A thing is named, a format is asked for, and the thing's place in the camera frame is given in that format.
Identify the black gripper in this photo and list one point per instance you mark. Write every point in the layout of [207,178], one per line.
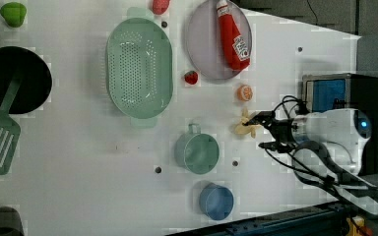
[281,131]

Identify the peeled banana toy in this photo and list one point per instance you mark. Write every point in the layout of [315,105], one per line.
[242,130]

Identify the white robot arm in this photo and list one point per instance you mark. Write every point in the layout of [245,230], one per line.
[326,150]

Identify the orange slice toy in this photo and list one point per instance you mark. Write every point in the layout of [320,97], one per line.
[244,93]

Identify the blue plastic cup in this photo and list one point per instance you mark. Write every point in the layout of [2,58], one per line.
[216,201]

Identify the red ketchup bottle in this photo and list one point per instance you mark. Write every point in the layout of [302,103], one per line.
[233,45]

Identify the red strawberry toy near plate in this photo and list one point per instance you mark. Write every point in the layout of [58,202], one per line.
[191,78]

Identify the lilac round plate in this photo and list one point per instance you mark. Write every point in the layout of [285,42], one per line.
[203,40]

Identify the green perforated colander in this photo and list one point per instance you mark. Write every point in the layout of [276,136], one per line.
[139,77]

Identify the red strawberry toy at edge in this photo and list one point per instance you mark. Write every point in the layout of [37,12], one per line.
[159,7]

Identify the green slotted spatula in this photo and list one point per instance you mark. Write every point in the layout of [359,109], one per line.
[10,130]

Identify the dark round object lower left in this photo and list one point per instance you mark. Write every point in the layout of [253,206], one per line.
[10,222]

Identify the green pepper toy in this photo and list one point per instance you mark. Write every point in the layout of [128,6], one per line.
[14,14]

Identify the green mug with handle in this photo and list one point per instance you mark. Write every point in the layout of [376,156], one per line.
[197,152]

